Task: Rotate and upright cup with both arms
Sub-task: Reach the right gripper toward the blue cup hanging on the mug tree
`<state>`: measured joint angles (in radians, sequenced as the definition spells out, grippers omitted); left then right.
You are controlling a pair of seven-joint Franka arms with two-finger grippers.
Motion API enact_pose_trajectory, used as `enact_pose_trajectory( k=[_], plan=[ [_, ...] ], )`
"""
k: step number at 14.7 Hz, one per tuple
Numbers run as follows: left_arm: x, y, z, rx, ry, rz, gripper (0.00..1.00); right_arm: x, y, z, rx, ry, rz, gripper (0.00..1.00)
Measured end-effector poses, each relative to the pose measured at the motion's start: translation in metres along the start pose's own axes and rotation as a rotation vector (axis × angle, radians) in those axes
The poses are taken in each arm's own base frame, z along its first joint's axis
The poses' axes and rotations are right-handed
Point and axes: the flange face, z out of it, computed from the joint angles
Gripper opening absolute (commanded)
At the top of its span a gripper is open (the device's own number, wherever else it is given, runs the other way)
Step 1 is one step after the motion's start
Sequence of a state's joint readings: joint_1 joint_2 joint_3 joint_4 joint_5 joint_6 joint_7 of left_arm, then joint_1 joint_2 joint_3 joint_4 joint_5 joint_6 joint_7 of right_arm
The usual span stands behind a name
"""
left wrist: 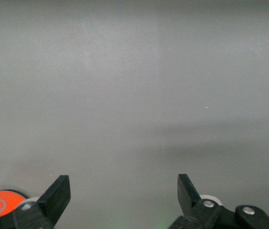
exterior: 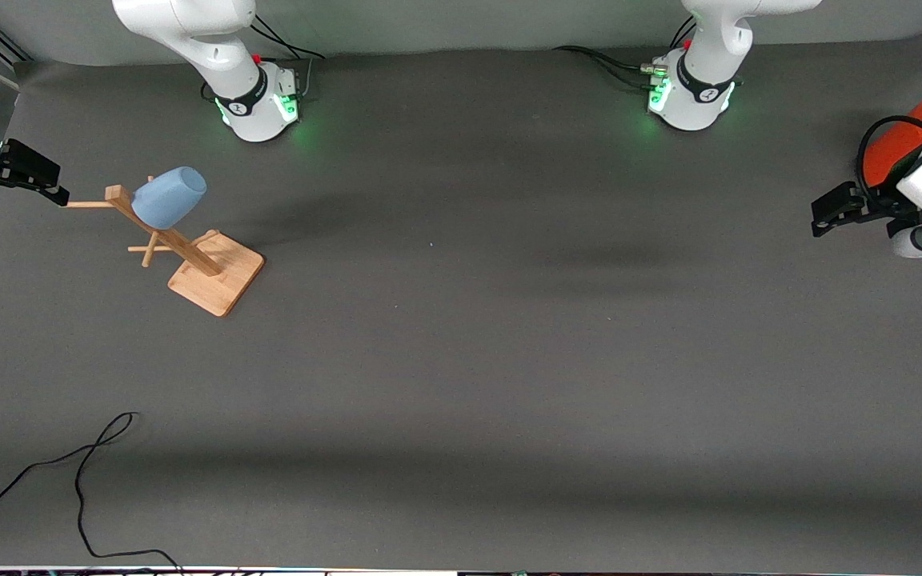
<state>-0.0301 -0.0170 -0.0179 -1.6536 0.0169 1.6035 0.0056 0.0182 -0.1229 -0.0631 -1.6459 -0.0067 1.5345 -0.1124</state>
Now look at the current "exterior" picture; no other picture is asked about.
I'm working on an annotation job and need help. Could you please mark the black right arm base cables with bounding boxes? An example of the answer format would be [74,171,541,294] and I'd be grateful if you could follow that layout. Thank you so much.
[249,14,327,62]

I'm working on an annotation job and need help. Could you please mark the black left arm base cables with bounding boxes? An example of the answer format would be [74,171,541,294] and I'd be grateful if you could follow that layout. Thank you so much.
[553,16,698,90]

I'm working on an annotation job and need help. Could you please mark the orange cylindrical can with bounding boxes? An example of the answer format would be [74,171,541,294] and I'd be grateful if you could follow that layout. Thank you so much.
[860,80,922,190]

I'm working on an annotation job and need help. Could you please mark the thin black loose cable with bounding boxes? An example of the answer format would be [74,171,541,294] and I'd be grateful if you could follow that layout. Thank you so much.
[0,412,183,574]

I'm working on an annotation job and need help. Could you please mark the black arm base cables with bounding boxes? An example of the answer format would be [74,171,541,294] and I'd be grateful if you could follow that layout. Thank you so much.
[249,14,327,62]
[553,16,698,90]

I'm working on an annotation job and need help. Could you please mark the light blue plastic cup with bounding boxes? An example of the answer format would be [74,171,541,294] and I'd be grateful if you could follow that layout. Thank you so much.
[131,166,208,230]

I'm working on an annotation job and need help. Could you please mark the wooden cup rack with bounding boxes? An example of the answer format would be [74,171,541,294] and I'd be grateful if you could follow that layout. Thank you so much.
[65,184,266,318]

